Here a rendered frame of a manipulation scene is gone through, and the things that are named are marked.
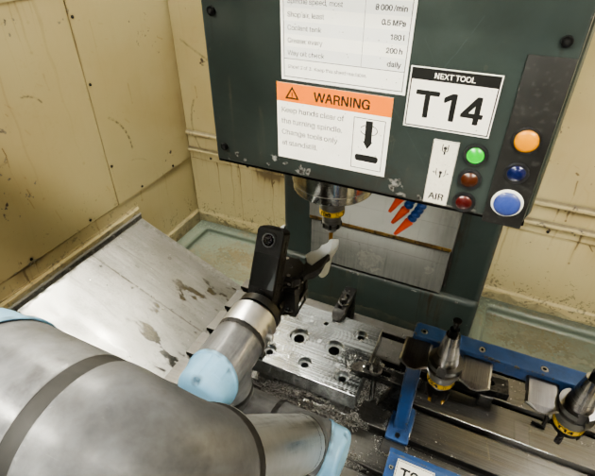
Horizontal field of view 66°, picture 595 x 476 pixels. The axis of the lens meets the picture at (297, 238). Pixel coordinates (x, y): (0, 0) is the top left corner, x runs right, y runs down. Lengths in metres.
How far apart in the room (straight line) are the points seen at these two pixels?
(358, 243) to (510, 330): 0.76
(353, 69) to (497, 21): 0.16
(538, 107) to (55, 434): 0.51
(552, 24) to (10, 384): 0.53
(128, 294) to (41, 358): 1.44
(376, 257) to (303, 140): 0.93
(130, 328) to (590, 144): 1.60
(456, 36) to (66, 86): 1.34
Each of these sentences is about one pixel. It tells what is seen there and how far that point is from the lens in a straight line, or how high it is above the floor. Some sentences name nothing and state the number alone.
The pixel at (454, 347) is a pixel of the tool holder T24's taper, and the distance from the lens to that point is 0.86.
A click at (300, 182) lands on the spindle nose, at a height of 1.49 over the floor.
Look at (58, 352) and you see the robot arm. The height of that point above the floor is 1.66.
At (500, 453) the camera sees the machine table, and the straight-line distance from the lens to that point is 1.23.
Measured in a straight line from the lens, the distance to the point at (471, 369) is 0.92.
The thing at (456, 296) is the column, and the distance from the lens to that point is 1.58.
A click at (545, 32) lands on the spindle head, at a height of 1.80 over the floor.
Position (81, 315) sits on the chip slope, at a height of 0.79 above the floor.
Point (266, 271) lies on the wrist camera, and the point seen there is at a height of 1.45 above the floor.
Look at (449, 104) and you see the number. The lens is 0.56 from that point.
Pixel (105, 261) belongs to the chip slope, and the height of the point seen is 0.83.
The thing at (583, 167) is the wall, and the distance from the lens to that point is 1.72.
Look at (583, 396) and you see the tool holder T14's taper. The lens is 0.90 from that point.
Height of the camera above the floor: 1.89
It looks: 36 degrees down
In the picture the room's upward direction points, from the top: straight up
